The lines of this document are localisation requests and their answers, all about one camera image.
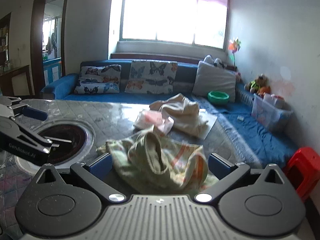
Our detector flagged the green plastic basin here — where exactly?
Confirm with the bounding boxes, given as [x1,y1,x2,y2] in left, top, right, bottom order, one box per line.
[207,91,230,105]

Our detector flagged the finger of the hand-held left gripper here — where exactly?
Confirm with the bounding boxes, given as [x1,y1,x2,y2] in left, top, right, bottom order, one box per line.
[0,117,73,154]
[0,96,48,122]

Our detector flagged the white paper sheet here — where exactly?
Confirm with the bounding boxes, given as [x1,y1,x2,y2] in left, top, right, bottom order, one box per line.
[199,109,218,140]

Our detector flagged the red plastic stool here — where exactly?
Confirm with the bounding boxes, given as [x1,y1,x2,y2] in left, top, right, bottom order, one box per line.
[282,147,320,202]

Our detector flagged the grey pillow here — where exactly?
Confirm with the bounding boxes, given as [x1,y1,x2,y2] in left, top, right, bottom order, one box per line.
[192,60,237,103]

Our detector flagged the large butterfly print cushion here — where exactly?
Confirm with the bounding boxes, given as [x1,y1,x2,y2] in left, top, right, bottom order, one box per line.
[124,60,178,95]

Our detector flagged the window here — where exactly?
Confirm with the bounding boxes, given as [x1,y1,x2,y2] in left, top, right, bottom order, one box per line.
[119,0,231,50]

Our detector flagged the white plush toy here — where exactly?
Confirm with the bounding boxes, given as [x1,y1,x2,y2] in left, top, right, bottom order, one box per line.
[203,54,227,68]

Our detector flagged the wooden door frame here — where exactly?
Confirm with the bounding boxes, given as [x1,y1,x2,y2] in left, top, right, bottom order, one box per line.
[30,0,70,96]

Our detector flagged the green patterned garment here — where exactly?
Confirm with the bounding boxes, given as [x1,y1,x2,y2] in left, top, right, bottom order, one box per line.
[96,125,220,196]

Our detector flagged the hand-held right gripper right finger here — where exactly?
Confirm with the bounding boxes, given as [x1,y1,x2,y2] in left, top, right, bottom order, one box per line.
[195,153,285,203]

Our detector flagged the pink folded garment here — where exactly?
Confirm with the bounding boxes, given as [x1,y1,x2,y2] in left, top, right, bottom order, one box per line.
[134,110,174,134]

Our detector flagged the blue sofa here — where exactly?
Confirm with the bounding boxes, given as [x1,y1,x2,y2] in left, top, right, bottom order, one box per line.
[40,59,299,168]

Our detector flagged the wooden shelf unit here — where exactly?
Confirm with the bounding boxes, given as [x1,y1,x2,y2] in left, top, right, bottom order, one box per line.
[0,12,12,74]

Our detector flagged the clear plastic storage box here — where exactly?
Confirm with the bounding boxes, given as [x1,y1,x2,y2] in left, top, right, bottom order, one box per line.
[251,92,293,133]

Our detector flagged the grey star quilted table cover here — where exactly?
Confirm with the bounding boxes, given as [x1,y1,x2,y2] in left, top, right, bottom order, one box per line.
[0,99,263,240]

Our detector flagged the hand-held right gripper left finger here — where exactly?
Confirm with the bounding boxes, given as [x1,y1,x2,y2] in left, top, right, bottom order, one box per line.
[35,153,125,203]

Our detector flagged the stuffed toy in green clothes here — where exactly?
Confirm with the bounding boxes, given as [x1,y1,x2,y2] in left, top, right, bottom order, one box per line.
[244,74,268,93]

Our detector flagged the wooden sideboard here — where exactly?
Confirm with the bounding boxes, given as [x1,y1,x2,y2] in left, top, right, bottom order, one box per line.
[0,65,33,97]

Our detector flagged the cream garment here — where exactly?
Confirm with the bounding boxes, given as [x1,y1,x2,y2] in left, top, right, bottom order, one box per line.
[149,93,209,138]

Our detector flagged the blue cabinet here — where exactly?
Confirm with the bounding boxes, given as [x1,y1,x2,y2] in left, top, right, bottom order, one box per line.
[42,57,62,85]

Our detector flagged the hanging clothes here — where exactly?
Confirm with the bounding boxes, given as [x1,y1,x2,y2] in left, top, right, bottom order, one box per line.
[46,32,58,56]

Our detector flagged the colourful pinwheel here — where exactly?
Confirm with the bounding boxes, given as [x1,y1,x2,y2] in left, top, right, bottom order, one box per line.
[228,38,242,67]

